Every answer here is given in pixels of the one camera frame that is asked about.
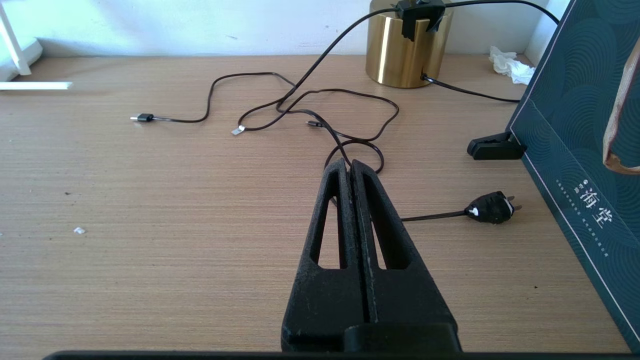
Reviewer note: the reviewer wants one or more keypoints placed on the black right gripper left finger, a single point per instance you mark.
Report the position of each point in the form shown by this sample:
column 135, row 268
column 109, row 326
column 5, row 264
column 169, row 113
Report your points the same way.
column 320, row 310

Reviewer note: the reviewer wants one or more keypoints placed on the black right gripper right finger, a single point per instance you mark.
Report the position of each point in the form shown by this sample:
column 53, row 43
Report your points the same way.
column 405, row 300

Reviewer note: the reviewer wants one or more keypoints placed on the black power plug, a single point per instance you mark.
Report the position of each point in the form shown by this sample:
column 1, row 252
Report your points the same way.
column 490, row 207

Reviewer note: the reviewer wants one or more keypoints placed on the white wifi router with antennas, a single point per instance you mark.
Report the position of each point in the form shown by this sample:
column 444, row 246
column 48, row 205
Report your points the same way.
column 20, row 55

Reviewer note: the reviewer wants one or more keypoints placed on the black plastic clip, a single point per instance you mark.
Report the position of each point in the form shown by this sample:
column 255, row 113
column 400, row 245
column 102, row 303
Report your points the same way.
column 495, row 149

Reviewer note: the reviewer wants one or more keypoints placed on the brass desk lamp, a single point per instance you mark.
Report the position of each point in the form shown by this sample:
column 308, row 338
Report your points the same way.
column 400, row 55

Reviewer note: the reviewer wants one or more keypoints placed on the crumpled white tissue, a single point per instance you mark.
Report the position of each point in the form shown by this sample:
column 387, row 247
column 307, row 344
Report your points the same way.
column 512, row 67

